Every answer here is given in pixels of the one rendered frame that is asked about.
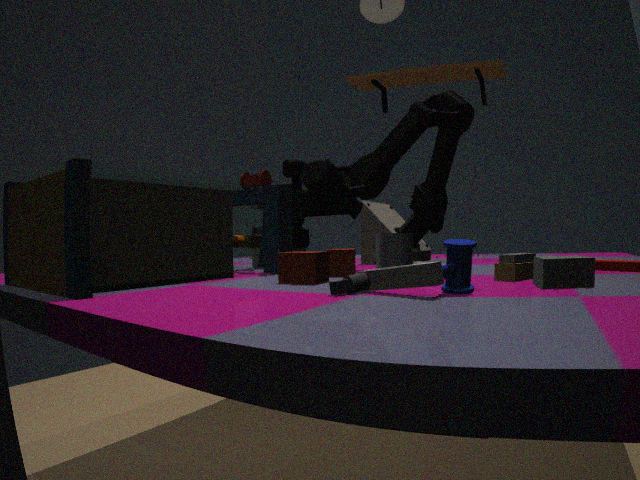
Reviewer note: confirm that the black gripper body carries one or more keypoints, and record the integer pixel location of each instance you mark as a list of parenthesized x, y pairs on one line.
[(293, 168)]

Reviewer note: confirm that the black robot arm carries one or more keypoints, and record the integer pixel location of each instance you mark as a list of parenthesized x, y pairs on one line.
[(336, 187)]

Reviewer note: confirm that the red flat bar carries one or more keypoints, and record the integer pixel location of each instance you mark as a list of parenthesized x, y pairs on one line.
[(617, 265)]

